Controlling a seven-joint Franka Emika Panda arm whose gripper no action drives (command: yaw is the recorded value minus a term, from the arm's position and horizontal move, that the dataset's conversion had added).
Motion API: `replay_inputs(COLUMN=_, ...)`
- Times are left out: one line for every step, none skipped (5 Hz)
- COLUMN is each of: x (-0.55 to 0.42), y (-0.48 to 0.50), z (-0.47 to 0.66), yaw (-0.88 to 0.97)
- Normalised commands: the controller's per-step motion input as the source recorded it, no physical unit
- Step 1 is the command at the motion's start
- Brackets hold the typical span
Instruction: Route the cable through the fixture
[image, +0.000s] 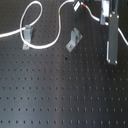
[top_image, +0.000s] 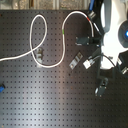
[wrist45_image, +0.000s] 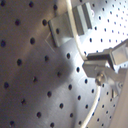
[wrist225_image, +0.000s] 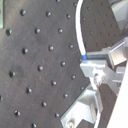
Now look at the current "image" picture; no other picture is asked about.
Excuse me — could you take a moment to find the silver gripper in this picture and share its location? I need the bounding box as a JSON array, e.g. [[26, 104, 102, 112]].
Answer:
[[100, 0, 119, 64]]

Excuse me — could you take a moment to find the right metal cable clip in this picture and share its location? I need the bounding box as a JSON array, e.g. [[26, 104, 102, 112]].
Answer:
[[66, 28, 82, 52]]

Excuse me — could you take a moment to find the metal cable clip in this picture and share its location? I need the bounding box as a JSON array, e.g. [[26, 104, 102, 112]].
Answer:
[[22, 25, 33, 50], [66, 28, 82, 52]]

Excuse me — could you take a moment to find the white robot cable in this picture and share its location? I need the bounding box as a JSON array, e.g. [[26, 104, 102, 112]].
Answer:
[[117, 27, 128, 46]]

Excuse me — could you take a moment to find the left metal cable clip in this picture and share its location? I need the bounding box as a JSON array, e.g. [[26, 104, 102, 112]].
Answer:
[[22, 25, 33, 50]]

